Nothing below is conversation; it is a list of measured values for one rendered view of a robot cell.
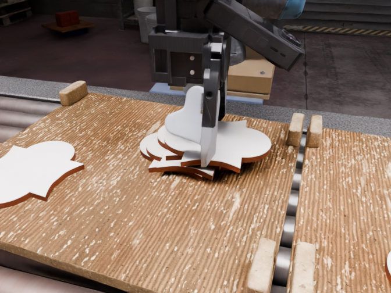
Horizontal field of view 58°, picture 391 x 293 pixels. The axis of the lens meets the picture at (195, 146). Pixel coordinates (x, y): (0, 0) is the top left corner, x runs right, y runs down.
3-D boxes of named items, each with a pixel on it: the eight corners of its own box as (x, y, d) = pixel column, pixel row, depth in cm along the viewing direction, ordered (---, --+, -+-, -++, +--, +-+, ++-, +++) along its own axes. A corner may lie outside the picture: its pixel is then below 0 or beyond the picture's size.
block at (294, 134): (290, 127, 55) (293, 111, 54) (302, 128, 55) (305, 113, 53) (285, 145, 50) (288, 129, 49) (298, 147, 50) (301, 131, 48)
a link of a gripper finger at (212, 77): (203, 125, 41) (209, 50, 40) (218, 126, 41) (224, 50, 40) (196, 127, 36) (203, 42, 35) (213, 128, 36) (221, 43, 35)
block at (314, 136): (308, 128, 55) (311, 112, 53) (320, 129, 54) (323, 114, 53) (305, 147, 50) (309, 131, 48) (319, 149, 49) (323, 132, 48)
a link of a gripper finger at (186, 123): (165, 162, 42) (171, 84, 41) (214, 167, 41) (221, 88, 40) (158, 166, 39) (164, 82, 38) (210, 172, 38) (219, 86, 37)
